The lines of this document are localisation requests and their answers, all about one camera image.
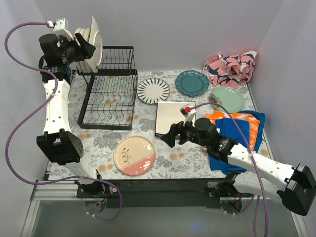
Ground white black rimmed square plate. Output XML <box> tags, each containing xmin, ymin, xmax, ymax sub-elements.
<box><xmin>155</xmin><ymin>101</ymin><xmax>196</xmax><ymax>135</ymax></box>

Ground pink round plate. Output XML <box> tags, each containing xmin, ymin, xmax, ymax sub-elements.
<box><xmin>114</xmin><ymin>136</ymin><xmax>156</xmax><ymax>176</ymax></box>

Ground white blue striped plate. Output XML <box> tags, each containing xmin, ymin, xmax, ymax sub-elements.
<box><xmin>136</xmin><ymin>78</ymin><xmax>170</xmax><ymax>105</ymax></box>

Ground teal scalloped plate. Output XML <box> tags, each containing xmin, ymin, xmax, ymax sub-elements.
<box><xmin>175</xmin><ymin>70</ymin><xmax>210</xmax><ymax>96</ymax></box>

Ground mint green plate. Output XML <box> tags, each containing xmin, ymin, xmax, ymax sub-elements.
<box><xmin>209</xmin><ymin>86</ymin><xmax>244</xmax><ymax>113</ymax></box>

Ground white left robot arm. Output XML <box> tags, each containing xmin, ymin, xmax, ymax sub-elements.
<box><xmin>37</xmin><ymin>33</ymin><xmax>105</xmax><ymax>198</ymax></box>

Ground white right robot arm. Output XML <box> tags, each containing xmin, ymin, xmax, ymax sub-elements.
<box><xmin>161</xmin><ymin>118</ymin><xmax>316</xmax><ymax>216</ymax></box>

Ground floral table mat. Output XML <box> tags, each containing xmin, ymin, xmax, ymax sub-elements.
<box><xmin>48</xmin><ymin>70</ymin><xmax>276</xmax><ymax>180</ymax></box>

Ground cream square plate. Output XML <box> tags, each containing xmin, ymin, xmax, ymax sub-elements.
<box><xmin>85</xmin><ymin>15</ymin><xmax>103</xmax><ymax>73</ymax></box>

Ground cream round plate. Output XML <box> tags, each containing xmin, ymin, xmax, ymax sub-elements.
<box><xmin>75</xmin><ymin>28</ymin><xmax>83</xmax><ymax>34</ymax></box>

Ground white green rimmed plate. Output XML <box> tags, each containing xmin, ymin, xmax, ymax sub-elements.
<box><xmin>76</xmin><ymin>28</ymin><xmax>91</xmax><ymax>73</ymax></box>

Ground blue cloth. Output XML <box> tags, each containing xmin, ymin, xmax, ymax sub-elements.
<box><xmin>208</xmin><ymin>111</ymin><xmax>266</xmax><ymax>175</ymax></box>

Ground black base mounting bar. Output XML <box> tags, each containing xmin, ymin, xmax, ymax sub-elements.
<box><xmin>77</xmin><ymin>178</ymin><xmax>237</xmax><ymax>208</ymax></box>

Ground orange white cloth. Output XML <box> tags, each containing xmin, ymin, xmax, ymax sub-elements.
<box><xmin>204</xmin><ymin>110</ymin><xmax>261</xmax><ymax>151</ymax></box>

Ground pink navy patterned cloth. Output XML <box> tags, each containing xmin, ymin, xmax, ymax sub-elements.
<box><xmin>201</xmin><ymin>50</ymin><xmax>258</xmax><ymax>88</ymax></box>

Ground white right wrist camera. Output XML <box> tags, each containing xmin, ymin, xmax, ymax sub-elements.
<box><xmin>180</xmin><ymin>104</ymin><xmax>196</xmax><ymax>126</ymax></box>

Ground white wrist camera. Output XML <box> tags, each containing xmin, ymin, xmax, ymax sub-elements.
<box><xmin>46</xmin><ymin>18</ymin><xmax>74</xmax><ymax>41</ymax></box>
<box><xmin>180</xmin><ymin>104</ymin><xmax>196</xmax><ymax>126</ymax></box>

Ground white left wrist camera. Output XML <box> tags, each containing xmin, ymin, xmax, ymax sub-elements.
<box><xmin>46</xmin><ymin>18</ymin><xmax>74</xmax><ymax>41</ymax></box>

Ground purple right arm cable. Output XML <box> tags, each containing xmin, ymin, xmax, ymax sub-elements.
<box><xmin>189</xmin><ymin>102</ymin><xmax>270</xmax><ymax>237</ymax></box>

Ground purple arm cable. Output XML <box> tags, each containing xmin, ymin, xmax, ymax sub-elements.
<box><xmin>4</xmin><ymin>21</ymin><xmax>123</xmax><ymax>222</ymax></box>
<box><xmin>189</xmin><ymin>102</ymin><xmax>270</xmax><ymax>237</ymax></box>

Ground black wire dish rack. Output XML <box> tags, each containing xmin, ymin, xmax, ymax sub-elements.
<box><xmin>77</xmin><ymin>46</ymin><xmax>138</xmax><ymax>130</ymax></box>

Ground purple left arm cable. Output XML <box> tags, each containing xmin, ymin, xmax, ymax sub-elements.
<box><xmin>4</xmin><ymin>21</ymin><xmax>123</xmax><ymax>222</ymax></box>

